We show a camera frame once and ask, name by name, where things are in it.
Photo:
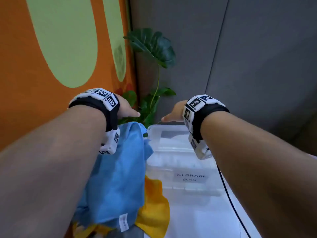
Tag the person's left hand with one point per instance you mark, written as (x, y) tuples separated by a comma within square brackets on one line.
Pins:
[(126, 110)]

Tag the person's right hand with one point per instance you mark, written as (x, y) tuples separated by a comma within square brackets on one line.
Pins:
[(175, 115)]

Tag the clear plastic storage box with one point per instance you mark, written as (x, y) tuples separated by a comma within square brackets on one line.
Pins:
[(178, 158)]

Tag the blue towel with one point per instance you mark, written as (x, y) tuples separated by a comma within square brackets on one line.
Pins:
[(116, 183)]

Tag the yellow towel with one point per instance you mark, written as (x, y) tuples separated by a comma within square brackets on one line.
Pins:
[(153, 210)]

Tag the person's right forearm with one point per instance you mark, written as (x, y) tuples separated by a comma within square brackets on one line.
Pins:
[(260, 171)]

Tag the person's left forearm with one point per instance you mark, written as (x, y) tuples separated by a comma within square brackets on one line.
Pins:
[(49, 171)]

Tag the black left wristband with markers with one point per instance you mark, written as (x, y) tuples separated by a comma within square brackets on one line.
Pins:
[(110, 116)]

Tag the green leafy plant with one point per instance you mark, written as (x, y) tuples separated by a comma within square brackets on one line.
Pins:
[(153, 44)]

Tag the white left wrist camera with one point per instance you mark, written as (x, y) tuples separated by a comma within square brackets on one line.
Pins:
[(110, 143)]

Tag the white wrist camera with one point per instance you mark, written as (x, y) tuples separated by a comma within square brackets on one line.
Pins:
[(199, 151), (110, 143)]

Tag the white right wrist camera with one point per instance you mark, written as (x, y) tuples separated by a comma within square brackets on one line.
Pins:
[(199, 151)]

